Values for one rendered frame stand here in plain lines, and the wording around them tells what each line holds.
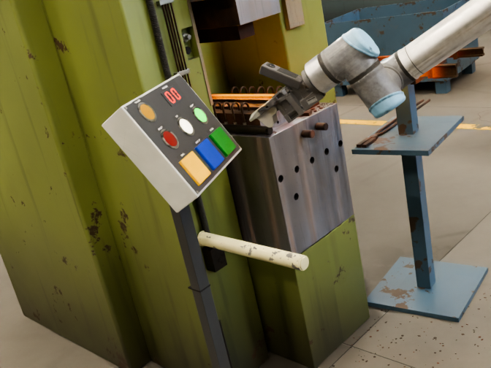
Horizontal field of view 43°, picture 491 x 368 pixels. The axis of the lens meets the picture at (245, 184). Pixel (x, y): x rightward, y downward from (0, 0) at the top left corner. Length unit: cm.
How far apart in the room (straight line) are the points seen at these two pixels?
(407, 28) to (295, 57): 339
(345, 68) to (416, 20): 416
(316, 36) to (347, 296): 102
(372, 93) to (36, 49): 118
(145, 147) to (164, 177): 9
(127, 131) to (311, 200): 89
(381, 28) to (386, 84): 429
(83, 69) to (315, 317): 119
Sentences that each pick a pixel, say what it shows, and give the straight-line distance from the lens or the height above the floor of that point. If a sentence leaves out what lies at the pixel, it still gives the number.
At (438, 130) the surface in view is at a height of 71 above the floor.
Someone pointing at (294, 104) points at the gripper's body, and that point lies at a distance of 159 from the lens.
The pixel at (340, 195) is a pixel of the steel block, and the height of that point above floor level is 58.
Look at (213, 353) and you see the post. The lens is 193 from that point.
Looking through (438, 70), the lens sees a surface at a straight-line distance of 225.
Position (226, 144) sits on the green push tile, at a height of 100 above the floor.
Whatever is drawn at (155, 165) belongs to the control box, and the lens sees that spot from 149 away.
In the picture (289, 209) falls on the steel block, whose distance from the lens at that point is 210.
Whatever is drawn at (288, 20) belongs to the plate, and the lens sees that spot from 234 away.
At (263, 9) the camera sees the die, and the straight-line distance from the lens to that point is 206.
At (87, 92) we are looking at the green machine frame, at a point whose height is 115.
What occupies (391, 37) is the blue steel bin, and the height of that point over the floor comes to 54.
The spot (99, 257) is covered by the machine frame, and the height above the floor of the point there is 53.
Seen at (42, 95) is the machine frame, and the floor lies 117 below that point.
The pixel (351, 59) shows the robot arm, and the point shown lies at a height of 119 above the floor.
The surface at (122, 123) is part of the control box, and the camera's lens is 149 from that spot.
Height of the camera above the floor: 147
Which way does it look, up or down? 20 degrees down
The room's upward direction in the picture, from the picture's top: 12 degrees counter-clockwise
